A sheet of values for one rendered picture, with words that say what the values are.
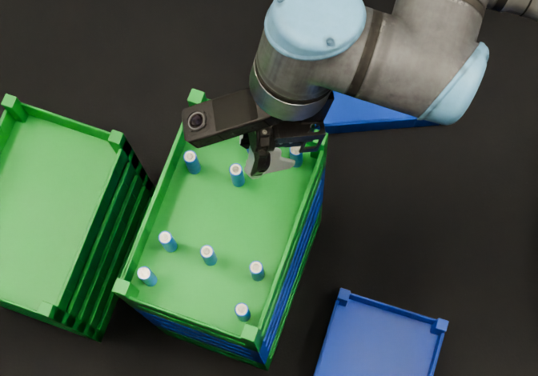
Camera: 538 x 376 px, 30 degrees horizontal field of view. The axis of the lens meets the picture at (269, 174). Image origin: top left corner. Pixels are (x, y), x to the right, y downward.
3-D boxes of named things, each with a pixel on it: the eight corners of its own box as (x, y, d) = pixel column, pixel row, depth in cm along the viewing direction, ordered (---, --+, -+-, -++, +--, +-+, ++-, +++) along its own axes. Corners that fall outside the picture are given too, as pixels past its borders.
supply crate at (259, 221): (197, 106, 147) (190, 87, 139) (327, 149, 144) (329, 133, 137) (121, 299, 140) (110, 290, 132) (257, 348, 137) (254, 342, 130)
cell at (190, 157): (190, 160, 144) (186, 147, 138) (202, 164, 144) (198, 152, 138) (186, 172, 144) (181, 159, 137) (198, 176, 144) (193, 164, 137)
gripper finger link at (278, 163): (291, 190, 129) (303, 154, 122) (246, 195, 128) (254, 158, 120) (287, 170, 131) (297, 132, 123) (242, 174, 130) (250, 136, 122)
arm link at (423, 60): (506, 13, 98) (386, -26, 98) (476, 122, 96) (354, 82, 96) (477, 41, 108) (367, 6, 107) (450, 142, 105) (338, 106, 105)
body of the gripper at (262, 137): (316, 156, 122) (338, 114, 111) (246, 162, 120) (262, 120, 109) (305, 99, 125) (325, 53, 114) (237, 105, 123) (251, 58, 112)
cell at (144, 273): (152, 268, 134) (159, 276, 140) (140, 264, 134) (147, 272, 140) (147, 282, 133) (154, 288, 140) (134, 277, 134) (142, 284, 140)
